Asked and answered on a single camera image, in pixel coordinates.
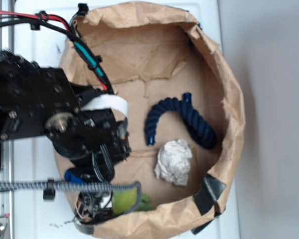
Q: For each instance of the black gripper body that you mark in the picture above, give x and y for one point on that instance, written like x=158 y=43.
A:
x=37 y=101

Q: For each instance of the green toy animal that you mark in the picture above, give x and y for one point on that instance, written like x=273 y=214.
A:
x=122 y=201

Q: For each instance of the brown paper bag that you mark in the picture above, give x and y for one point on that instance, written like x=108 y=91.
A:
x=151 y=52

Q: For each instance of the crumpled white paper ball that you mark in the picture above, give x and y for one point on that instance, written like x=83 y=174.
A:
x=173 y=162

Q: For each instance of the aluminium frame rail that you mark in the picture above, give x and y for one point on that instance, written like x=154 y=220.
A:
x=6 y=162

